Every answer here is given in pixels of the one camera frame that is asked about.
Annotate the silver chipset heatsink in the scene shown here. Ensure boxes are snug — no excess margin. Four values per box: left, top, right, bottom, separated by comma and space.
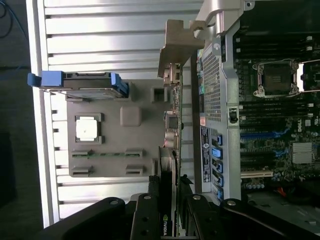
291, 142, 315, 165

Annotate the green RAM stick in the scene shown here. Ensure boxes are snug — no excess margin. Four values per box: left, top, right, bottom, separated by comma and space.
71, 151, 144, 159

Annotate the white expansion slot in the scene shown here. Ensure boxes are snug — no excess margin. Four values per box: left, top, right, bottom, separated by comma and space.
240, 170, 274, 179

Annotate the black open PC case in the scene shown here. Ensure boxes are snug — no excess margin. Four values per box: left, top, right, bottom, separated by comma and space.
190, 0, 320, 233

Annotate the CPU socket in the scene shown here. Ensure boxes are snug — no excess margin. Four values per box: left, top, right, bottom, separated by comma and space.
251, 59, 301, 99

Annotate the blue expansion slot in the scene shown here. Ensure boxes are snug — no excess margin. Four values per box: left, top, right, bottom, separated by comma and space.
239, 131, 292, 140

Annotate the blue floor cable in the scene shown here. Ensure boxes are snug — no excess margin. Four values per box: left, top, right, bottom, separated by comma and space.
6, 0, 29, 41

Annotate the green motherboard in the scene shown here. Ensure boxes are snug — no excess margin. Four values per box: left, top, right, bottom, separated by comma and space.
233, 32, 320, 201

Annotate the silver CPU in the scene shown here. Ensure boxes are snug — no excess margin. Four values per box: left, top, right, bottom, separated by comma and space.
74, 116, 101, 143

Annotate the metal socket cover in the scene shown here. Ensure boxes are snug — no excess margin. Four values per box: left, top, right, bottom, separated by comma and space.
298, 60, 320, 93

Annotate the hard disk in blue caddy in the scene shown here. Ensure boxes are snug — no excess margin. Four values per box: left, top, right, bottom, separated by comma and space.
26, 70, 130, 100

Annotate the grey parts rack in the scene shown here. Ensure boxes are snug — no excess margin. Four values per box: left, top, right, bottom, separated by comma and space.
65, 79, 176, 179

